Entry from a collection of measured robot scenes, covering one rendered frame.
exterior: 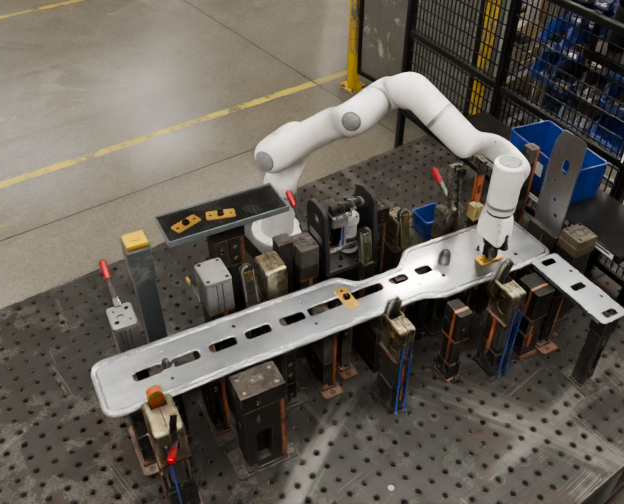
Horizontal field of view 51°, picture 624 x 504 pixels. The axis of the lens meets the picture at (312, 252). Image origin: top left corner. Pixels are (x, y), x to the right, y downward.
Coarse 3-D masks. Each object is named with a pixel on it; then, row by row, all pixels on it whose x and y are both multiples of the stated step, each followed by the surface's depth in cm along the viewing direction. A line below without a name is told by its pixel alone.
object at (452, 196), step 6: (450, 168) 199; (456, 168) 199; (462, 168) 197; (450, 174) 200; (456, 174) 201; (462, 174) 197; (450, 180) 201; (456, 180) 202; (450, 186) 202; (456, 186) 203; (450, 192) 203; (456, 192) 205; (450, 198) 204; (456, 198) 206; (450, 204) 205; (456, 204) 207; (456, 210) 208; (450, 216) 207
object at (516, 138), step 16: (512, 128) 227; (528, 128) 229; (544, 128) 232; (560, 128) 227; (512, 144) 228; (544, 144) 236; (544, 160) 214; (592, 160) 216; (592, 176) 211; (576, 192) 213; (592, 192) 216
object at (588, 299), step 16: (560, 256) 200; (544, 272) 194; (560, 272) 194; (576, 272) 194; (560, 288) 189; (592, 288) 189; (576, 304) 185; (592, 304) 184; (608, 304) 184; (608, 320) 179
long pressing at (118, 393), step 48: (432, 240) 205; (480, 240) 205; (528, 240) 205; (336, 288) 189; (384, 288) 189; (432, 288) 189; (192, 336) 175; (240, 336) 175; (288, 336) 175; (96, 384) 163; (144, 384) 163; (192, 384) 163
